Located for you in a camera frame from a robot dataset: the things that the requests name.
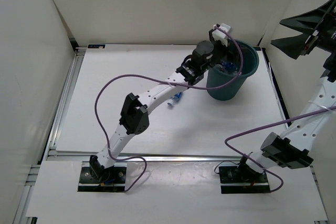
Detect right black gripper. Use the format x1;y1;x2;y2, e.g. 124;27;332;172
269;0;336;60

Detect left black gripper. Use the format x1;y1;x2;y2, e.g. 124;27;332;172
201;29;245;72

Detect blue label bottle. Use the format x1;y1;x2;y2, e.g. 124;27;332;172
167;92;183;107
219;61;239;76

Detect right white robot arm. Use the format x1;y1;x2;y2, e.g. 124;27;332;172
236;0;335;182

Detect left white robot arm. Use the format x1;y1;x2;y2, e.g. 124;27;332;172
89;24;230;183

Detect dark green plastic bin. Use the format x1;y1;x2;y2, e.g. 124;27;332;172
206;40;259;101

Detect blue sticker label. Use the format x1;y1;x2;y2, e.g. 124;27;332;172
87;44;105;49

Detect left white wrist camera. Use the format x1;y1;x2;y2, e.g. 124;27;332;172
211;23;231;46

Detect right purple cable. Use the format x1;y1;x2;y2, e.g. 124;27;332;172
225;104;336;192

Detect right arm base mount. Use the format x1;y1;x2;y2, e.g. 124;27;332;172
215;165;270;194

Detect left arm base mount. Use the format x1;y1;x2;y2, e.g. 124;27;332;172
77;165;127;193

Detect aluminium table rail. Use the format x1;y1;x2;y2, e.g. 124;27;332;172
45;150;240;162

